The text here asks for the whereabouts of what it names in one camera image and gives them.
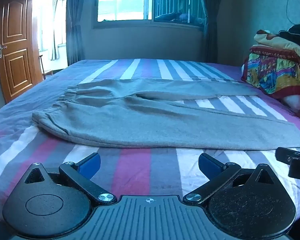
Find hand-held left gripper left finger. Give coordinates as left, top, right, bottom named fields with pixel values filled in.
left=24, top=152, right=117, bottom=205

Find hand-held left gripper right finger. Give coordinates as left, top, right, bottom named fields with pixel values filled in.
left=183, top=153, right=275, bottom=205

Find grey pants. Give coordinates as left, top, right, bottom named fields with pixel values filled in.
left=31, top=78, right=300, bottom=152

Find bed with striped sheet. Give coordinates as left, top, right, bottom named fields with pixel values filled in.
left=0, top=59, right=300, bottom=227

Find white pillow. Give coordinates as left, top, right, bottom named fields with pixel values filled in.
left=281, top=94, right=300, bottom=111

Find folded colourful printed blanket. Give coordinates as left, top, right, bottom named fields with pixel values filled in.
left=241, top=29, right=300, bottom=103

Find wooden chair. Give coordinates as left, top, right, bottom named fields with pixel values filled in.
left=39, top=54, right=54, bottom=80

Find dark cloth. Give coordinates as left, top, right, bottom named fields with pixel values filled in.
left=279, top=24, right=300, bottom=47

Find brown wooden door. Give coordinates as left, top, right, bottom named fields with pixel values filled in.
left=0, top=0, right=43, bottom=104

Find dark blue curtain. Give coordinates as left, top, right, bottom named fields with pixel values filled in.
left=198, top=0, right=219, bottom=63
left=65, top=0, right=87, bottom=67

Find white sheer curtain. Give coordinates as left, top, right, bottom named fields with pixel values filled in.
left=49, top=0, right=66, bottom=61

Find window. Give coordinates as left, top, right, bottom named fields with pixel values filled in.
left=91, top=0, right=207, bottom=30

